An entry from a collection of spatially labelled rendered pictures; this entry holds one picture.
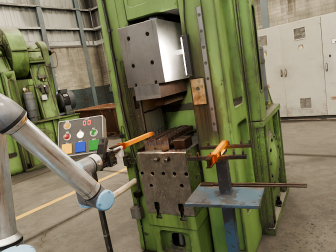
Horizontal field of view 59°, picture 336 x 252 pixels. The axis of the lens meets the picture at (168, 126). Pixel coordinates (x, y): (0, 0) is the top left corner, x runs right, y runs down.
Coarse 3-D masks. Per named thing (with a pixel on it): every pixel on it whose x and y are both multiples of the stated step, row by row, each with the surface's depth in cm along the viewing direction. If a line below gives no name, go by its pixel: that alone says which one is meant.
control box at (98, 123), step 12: (72, 120) 221; (84, 120) 220; (96, 120) 219; (60, 132) 219; (72, 132) 218; (84, 132) 216; (96, 132) 215; (60, 144) 216; (72, 144) 214; (72, 156) 214; (84, 156) 217
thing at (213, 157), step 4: (224, 140) 175; (220, 144) 168; (224, 144) 169; (216, 148) 161; (220, 148) 160; (212, 152) 154; (216, 152) 153; (208, 156) 144; (212, 156) 144; (216, 156) 147; (208, 160) 140; (212, 160) 146; (216, 160) 147; (208, 164) 140; (212, 164) 144
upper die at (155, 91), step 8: (176, 80) 217; (184, 80) 229; (136, 88) 204; (144, 88) 201; (152, 88) 198; (160, 88) 196; (168, 88) 206; (176, 88) 216; (184, 88) 228; (136, 96) 205; (144, 96) 202; (152, 96) 199; (160, 96) 196
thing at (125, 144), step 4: (148, 132) 196; (152, 132) 196; (140, 136) 185; (144, 136) 188; (148, 136) 192; (128, 140) 177; (132, 140) 176; (136, 140) 180; (120, 144) 166; (124, 144) 168; (128, 144) 173; (112, 148) 160; (124, 148) 168
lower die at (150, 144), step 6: (192, 126) 237; (162, 132) 232; (174, 132) 218; (180, 132) 218; (150, 138) 216; (162, 138) 203; (168, 138) 202; (144, 144) 211; (150, 144) 208; (156, 144) 206; (162, 144) 204; (168, 144) 201
